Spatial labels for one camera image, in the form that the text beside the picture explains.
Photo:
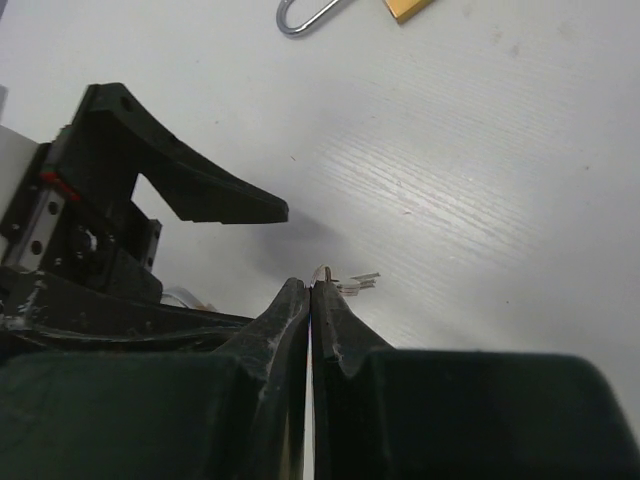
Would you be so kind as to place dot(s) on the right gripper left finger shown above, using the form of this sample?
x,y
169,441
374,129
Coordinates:
x,y
234,412

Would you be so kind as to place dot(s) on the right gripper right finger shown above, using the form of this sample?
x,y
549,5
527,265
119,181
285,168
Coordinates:
x,y
387,413

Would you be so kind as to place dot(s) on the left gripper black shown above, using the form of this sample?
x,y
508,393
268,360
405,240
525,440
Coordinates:
x,y
113,140

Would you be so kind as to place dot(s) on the lower brass padlock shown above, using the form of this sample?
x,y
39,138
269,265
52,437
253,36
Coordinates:
x,y
400,10

